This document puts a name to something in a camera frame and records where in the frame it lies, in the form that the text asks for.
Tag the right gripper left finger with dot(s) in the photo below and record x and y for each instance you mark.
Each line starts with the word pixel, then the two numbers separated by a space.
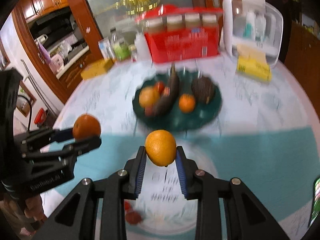
pixel 76 215

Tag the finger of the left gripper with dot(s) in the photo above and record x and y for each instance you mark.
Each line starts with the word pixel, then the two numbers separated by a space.
pixel 43 137
pixel 74 149

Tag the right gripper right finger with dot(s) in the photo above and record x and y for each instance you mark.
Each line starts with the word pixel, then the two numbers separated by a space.
pixel 228 203

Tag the large orange mandarin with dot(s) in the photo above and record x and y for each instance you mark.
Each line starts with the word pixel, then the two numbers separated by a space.
pixel 86 126

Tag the red lychee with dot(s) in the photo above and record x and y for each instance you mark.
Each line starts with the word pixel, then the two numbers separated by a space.
pixel 148 111
pixel 133 218

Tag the small yellow kumquat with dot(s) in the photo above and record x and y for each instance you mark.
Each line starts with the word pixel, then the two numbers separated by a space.
pixel 160 146

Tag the overripe brown banana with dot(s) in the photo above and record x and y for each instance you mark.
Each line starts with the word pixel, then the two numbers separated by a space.
pixel 170 93

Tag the small red cherry tomato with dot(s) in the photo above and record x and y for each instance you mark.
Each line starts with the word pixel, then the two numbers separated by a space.
pixel 159 87

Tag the small orange tangerine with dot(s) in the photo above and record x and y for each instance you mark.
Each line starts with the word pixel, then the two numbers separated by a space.
pixel 187 103

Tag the large red tomato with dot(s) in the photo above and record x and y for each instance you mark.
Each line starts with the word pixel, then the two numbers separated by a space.
pixel 127 206

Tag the left hand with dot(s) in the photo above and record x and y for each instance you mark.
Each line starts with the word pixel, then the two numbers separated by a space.
pixel 34 208

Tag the yellow cardboard box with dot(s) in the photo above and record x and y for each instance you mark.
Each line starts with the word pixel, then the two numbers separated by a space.
pixel 97 68

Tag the yellow passion fruit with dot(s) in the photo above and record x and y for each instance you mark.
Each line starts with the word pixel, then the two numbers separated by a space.
pixel 148 96

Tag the dark green leaf plate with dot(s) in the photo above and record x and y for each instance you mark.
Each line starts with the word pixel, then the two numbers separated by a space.
pixel 175 120

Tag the white blue small box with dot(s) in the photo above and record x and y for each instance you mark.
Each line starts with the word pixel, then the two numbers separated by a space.
pixel 104 46

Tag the clear bottle green label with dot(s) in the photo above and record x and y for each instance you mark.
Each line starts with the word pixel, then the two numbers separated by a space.
pixel 119 46

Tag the small glass jar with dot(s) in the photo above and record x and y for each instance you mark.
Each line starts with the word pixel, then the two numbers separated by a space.
pixel 133 52

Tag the white squeeze bottle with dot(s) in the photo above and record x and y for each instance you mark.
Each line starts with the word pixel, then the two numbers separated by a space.
pixel 142 48

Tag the dark brown avocado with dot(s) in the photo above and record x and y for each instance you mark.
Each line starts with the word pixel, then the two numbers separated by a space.
pixel 203 89

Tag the yellow tissue pack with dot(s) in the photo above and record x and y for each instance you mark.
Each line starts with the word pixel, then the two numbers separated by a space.
pixel 252 63

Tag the red paper cup package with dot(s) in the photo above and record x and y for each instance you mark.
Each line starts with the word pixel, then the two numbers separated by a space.
pixel 176 34

